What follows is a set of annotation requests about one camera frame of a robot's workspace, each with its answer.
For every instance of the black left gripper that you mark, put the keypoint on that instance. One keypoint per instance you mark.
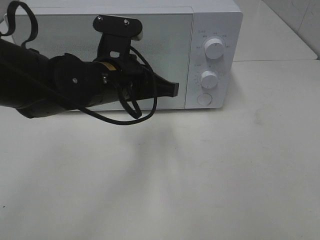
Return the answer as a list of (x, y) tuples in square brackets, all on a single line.
[(138, 78)]

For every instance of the round white door button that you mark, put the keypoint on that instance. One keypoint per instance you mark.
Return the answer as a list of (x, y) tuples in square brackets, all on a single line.
[(204, 99)]

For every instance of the white upper power knob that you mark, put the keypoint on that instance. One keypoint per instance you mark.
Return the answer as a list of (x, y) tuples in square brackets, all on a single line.
[(214, 47)]

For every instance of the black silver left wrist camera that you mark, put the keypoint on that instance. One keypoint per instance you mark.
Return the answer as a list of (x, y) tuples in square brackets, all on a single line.
[(119, 26)]

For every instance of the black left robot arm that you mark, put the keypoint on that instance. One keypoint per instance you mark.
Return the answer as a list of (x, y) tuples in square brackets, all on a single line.
[(37, 86)]

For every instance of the white microwave oven body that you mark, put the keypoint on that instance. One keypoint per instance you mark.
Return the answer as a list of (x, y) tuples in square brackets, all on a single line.
[(210, 18)]

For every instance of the white microwave door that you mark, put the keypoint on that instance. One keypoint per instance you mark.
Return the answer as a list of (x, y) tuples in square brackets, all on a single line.
[(165, 45)]

